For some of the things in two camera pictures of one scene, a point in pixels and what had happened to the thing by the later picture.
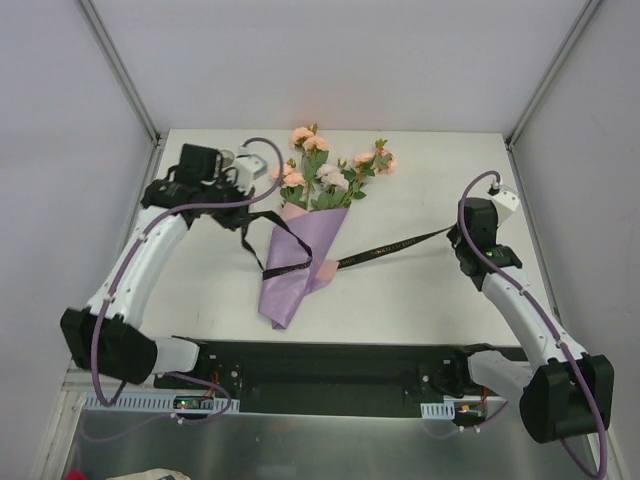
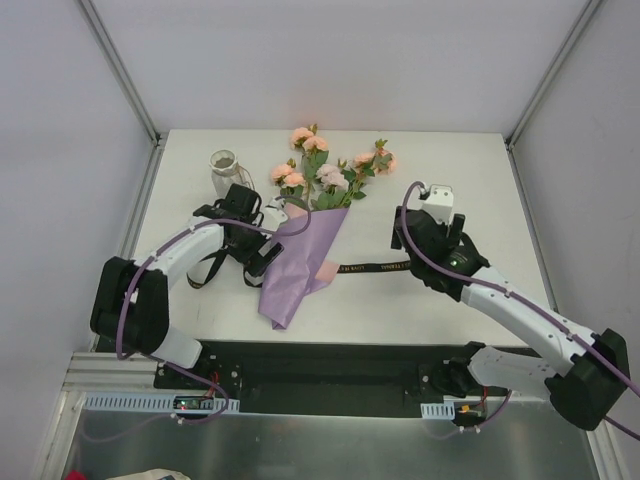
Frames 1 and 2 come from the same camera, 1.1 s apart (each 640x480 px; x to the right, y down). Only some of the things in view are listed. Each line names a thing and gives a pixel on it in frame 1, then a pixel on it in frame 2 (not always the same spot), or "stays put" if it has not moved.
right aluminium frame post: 516,129 stays put
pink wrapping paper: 327,270 stays put
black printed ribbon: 348,261 to 199,277
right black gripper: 458,242 to 400,232
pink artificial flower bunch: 315,181 stays put
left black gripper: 232,215 to 263,255
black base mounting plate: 330,379 stays put
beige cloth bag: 153,474 stays put
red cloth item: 75,475 stays put
